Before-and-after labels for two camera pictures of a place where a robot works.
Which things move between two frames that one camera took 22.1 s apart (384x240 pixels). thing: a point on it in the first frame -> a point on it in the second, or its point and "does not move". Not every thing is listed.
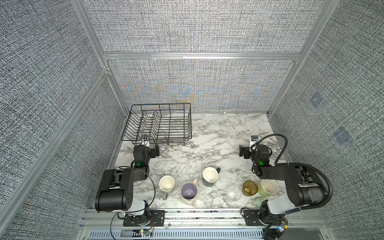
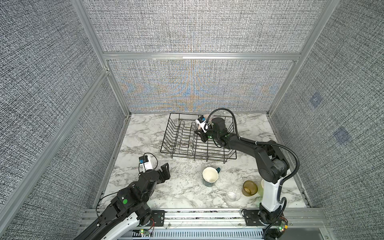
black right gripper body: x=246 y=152 -> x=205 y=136
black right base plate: x=252 y=218 does not move
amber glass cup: x=250 y=188 does not move
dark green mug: x=210 y=176 does not move
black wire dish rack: x=162 y=123 -> x=180 y=141
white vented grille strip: x=177 y=234 does not move
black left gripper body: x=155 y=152 -> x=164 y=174
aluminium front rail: x=204 y=219 does not move
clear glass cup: x=233 y=193 does not move
